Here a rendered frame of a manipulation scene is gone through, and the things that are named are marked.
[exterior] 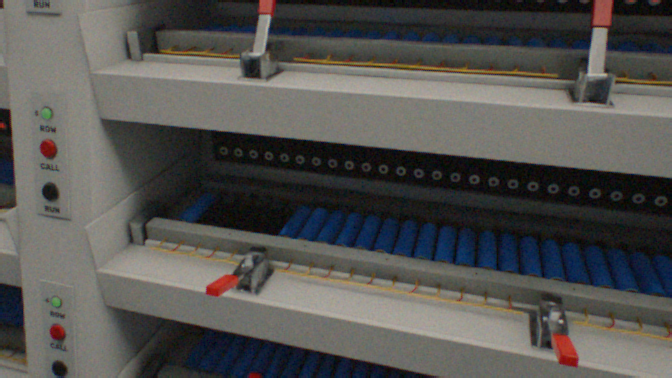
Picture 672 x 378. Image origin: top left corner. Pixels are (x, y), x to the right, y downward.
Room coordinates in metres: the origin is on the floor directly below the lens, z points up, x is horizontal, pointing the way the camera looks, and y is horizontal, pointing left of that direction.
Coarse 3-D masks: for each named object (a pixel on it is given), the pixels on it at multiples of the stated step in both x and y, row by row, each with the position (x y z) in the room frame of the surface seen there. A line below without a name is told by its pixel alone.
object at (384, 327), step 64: (192, 192) 0.62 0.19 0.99; (384, 192) 0.57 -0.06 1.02; (448, 192) 0.55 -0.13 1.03; (128, 256) 0.49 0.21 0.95; (192, 320) 0.45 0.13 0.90; (256, 320) 0.42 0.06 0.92; (320, 320) 0.40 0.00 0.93; (384, 320) 0.40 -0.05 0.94; (448, 320) 0.40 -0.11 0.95; (512, 320) 0.40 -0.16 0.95
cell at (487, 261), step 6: (480, 234) 0.50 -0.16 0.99; (486, 234) 0.49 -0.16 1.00; (492, 234) 0.50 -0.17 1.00; (480, 240) 0.49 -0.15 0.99; (486, 240) 0.48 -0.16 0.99; (492, 240) 0.48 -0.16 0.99; (480, 246) 0.48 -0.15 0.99; (486, 246) 0.47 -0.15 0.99; (492, 246) 0.47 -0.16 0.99; (480, 252) 0.47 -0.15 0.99; (486, 252) 0.46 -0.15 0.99; (492, 252) 0.46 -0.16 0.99; (480, 258) 0.46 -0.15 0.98; (486, 258) 0.45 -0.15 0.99; (492, 258) 0.45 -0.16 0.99; (480, 264) 0.45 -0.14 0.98; (486, 264) 0.44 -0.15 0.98; (492, 264) 0.44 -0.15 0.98
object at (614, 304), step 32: (160, 224) 0.50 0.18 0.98; (192, 224) 0.50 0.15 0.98; (192, 256) 0.47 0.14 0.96; (288, 256) 0.46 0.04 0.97; (320, 256) 0.45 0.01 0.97; (352, 256) 0.45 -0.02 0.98; (384, 256) 0.45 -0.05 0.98; (384, 288) 0.42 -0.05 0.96; (416, 288) 0.42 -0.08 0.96; (448, 288) 0.43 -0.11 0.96; (480, 288) 0.42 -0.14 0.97; (512, 288) 0.41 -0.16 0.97; (544, 288) 0.40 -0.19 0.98; (576, 288) 0.40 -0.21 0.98; (640, 320) 0.38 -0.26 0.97
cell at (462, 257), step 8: (464, 232) 0.50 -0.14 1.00; (472, 232) 0.50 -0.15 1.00; (464, 240) 0.48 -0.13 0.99; (472, 240) 0.49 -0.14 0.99; (464, 248) 0.47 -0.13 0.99; (472, 248) 0.47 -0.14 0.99; (456, 256) 0.47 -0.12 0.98; (464, 256) 0.46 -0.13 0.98; (472, 256) 0.46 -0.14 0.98; (456, 264) 0.45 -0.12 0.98; (472, 264) 0.45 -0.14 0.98
